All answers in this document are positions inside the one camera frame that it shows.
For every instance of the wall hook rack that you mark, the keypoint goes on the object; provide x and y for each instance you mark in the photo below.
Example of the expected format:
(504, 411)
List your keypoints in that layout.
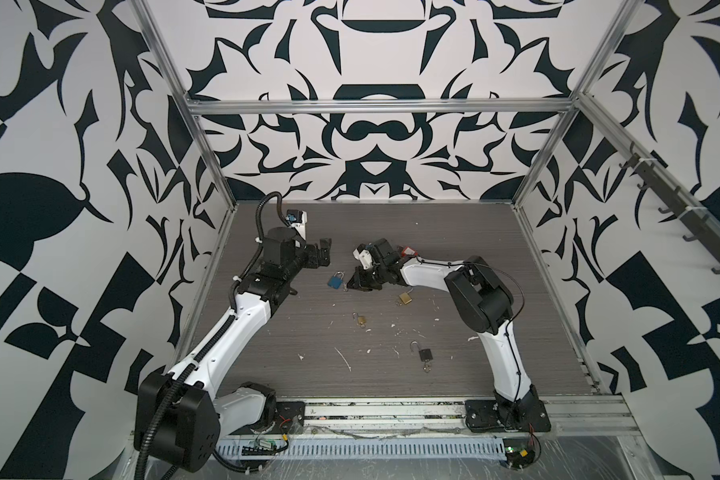
(676, 201)

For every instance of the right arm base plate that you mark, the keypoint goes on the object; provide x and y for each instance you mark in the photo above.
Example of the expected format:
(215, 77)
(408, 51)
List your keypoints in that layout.
(483, 416)

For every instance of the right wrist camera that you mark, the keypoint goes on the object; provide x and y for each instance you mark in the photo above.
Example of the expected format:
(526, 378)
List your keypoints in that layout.
(364, 256)

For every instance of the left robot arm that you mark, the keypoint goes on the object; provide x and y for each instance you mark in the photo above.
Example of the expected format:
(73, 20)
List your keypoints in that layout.
(180, 416)

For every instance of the white cable duct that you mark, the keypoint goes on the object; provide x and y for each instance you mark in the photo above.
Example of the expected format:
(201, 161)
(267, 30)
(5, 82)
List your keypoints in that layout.
(385, 448)

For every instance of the aluminium front rail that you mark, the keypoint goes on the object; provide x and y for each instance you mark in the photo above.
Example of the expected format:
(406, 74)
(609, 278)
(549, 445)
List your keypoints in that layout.
(377, 418)

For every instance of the red padlock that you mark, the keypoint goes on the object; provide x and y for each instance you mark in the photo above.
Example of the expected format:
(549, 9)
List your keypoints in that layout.
(408, 252)

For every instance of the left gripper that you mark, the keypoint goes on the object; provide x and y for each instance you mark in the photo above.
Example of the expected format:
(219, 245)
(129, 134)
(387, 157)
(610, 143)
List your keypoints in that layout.
(311, 259)

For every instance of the circuit board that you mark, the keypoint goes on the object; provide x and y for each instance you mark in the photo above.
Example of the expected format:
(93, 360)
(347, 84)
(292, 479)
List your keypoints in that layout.
(262, 447)
(518, 456)

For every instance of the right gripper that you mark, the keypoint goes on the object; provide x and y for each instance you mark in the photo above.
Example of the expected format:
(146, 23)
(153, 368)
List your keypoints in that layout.
(357, 276)

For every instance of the blue padlock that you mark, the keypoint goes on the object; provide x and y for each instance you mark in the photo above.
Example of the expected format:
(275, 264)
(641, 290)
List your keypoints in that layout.
(336, 281)

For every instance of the black padlock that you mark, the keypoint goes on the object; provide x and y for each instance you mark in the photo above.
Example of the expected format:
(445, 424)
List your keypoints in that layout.
(425, 355)

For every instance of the right circuit board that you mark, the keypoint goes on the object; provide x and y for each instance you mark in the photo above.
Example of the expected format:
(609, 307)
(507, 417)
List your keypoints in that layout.
(518, 456)

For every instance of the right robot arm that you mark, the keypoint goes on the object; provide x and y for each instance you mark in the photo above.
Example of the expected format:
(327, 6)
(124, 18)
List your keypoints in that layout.
(485, 304)

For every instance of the large brass padlock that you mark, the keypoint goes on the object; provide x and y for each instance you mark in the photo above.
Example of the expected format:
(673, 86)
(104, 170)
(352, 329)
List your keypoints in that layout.
(405, 297)

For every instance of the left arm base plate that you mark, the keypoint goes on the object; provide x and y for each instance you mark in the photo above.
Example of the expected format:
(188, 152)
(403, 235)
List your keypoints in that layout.
(288, 418)

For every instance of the left circuit board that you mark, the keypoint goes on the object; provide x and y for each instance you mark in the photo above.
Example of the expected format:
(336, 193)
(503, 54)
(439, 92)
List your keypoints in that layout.
(262, 447)

